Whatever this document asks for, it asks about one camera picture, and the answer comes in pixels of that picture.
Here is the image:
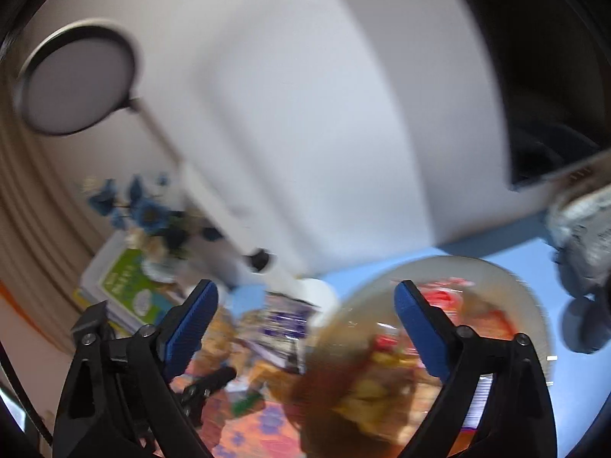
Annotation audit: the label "red orange snack packet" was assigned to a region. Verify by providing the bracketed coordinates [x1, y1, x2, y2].
[333, 329, 441, 445]

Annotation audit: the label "colourful floral table cloth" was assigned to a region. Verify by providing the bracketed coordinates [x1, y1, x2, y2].
[196, 357, 304, 457]

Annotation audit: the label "purple duck flavour chip bag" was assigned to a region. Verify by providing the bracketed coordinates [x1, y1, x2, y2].
[237, 293, 317, 374]

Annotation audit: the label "dark metal mug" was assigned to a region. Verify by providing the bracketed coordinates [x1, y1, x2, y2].
[561, 290, 610, 353]

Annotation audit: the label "green cover book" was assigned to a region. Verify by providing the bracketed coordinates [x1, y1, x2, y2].
[97, 248, 184, 330]

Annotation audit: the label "white ribbed ceramic vase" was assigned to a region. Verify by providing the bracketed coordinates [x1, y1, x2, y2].
[183, 236, 257, 290]

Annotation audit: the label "amber ribbed glass bowl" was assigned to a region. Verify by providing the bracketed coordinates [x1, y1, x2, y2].
[293, 255, 557, 457]

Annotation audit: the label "blue and white artificial flowers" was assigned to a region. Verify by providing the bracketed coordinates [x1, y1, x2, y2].
[80, 172, 224, 264]

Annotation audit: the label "grey canvas pouch bag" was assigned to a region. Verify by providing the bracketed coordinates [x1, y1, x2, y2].
[546, 182, 610, 290]

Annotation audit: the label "white desk lamp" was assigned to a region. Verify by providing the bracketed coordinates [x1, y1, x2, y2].
[15, 19, 340, 323]

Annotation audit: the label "black television screen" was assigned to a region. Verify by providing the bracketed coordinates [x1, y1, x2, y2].
[465, 0, 610, 189]

